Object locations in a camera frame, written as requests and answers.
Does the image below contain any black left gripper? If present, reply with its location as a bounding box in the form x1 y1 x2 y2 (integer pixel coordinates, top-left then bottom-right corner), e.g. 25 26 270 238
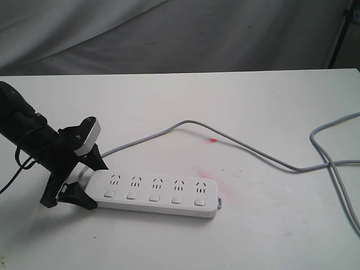
39 123 108 210

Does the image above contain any white five-outlet power strip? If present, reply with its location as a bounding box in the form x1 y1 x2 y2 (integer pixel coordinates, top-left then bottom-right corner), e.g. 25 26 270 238
85 170 222 218

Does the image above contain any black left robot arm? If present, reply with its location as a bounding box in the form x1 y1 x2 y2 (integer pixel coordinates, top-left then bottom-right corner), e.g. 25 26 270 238
1 82 107 210

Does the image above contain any grey backdrop cloth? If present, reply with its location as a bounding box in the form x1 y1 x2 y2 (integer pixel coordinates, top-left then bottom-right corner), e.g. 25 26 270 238
1 1 352 75

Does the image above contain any black tripod stand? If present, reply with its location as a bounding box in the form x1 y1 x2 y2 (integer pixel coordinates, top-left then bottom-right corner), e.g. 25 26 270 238
327 0 356 69

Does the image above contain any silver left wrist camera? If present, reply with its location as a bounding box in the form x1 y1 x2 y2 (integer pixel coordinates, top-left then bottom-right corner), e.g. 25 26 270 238
73 116 101 156

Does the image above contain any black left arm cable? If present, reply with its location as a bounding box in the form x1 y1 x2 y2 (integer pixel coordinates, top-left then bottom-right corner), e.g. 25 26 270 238
0 112 57 195

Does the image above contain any grey power cable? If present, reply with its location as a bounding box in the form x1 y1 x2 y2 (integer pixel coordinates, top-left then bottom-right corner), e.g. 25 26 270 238
77 112 360 234

